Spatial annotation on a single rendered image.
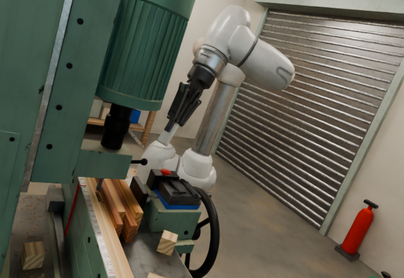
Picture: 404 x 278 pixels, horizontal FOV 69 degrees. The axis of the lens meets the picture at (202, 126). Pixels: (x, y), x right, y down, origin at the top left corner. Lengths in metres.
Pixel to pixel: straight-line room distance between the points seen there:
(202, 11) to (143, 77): 4.10
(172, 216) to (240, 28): 0.54
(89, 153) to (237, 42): 0.48
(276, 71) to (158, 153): 0.78
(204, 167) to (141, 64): 0.93
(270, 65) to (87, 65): 0.49
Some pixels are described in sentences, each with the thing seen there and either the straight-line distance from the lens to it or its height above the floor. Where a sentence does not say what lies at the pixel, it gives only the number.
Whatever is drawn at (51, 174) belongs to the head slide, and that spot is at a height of 1.02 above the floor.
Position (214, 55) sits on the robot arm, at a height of 1.37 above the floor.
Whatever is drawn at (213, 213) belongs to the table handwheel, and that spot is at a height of 0.93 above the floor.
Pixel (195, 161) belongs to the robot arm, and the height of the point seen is 0.87.
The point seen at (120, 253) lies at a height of 0.94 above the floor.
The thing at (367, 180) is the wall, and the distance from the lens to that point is 3.54.
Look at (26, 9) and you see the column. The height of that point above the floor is 1.33.
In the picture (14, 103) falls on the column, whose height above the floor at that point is 1.17.
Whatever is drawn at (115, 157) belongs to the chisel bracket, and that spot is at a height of 1.06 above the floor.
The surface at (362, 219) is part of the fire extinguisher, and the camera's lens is 3.40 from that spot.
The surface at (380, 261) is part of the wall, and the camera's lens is 3.59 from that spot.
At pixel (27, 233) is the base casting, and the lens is 0.90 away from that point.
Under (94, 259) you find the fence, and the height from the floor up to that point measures 0.93.
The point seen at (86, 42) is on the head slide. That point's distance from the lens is 0.62.
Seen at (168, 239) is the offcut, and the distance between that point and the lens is 0.73.
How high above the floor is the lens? 1.35
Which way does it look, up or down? 12 degrees down
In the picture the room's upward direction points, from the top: 20 degrees clockwise
